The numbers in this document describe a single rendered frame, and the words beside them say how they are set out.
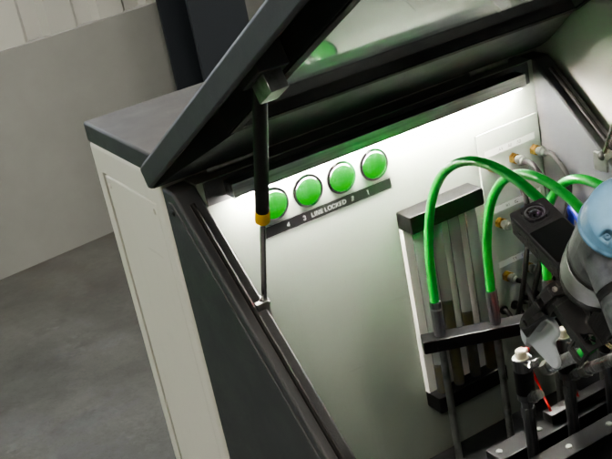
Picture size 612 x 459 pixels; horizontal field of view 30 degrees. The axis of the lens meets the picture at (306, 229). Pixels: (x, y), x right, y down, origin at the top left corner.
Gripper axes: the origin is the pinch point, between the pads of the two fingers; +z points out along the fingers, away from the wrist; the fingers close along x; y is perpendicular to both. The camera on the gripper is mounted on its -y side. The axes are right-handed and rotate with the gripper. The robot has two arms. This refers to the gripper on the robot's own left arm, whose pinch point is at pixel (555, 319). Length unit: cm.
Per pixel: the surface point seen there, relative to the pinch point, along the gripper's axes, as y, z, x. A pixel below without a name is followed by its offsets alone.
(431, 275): -23.5, 41.8, 0.5
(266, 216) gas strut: -30.1, 5.4, -21.1
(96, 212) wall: -229, 377, -42
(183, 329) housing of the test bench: -36, 44, -36
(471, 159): -27.6, 16.7, 8.2
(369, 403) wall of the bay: -15, 60, -16
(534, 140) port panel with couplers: -37, 49, 29
